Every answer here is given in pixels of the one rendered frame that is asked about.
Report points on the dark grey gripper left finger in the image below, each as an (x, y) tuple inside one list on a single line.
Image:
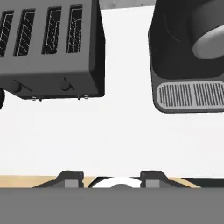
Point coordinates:
[(71, 178)]

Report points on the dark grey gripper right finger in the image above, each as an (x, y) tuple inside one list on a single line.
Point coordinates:
[(151, 178)]

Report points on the white and black round object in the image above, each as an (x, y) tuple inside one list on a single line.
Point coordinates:
[(116, 182)]

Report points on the black coffee machine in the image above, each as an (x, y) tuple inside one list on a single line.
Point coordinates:
[(183, 55)]

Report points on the black four-slot toaster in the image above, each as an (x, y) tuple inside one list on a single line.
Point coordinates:
[(49, 49)]

